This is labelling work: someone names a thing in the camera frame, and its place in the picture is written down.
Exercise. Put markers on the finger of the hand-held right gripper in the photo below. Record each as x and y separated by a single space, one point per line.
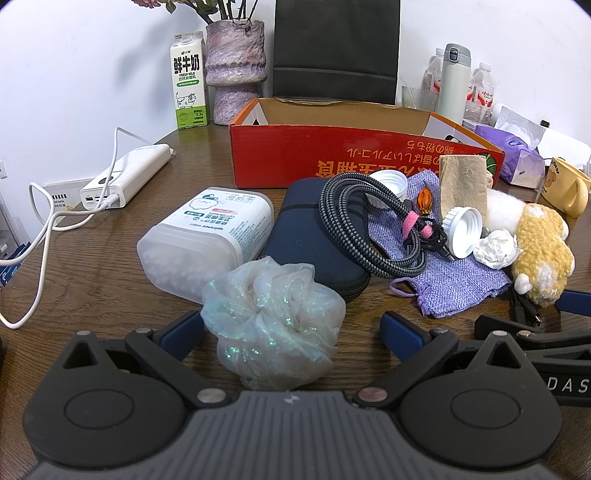
554 337
575 303

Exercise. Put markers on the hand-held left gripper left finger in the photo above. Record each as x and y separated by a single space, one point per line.
185 329

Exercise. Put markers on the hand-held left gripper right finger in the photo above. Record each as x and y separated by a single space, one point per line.
400 334

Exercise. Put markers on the yellow and white plush toy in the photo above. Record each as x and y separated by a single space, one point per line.
542 249

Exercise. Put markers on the translucent cotton swab box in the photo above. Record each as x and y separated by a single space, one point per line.
203 240

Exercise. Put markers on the white bottle cap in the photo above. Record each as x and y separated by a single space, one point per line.
387 184
461 230

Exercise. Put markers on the navy zip pouch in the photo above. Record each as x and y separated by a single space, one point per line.
304 244

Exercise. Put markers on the red cardboard box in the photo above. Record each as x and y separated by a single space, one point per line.
286 154

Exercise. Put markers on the wooden desktop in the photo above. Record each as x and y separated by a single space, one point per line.
115 281

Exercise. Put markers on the purple knit pouch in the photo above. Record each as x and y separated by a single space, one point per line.
443 286

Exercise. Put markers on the yellow mug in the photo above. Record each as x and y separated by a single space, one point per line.
561 182

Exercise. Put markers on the small orange flower bud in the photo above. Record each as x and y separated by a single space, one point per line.
425 201

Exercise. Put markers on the purple tissue pack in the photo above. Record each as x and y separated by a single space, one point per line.
512 157

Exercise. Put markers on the white box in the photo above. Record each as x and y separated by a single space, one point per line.
565 143

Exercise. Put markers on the white tissue sheet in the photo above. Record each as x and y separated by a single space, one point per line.
519 127

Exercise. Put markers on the clear glass cup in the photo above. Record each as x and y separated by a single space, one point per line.
418 98

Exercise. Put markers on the green and white milk carton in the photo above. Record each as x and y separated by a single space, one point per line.
189 83

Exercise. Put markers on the white thermos bottle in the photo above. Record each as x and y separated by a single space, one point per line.
453 87

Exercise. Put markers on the purple textured vase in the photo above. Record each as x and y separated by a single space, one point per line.
235 64

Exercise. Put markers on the black chair back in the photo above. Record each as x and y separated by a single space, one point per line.
337 41

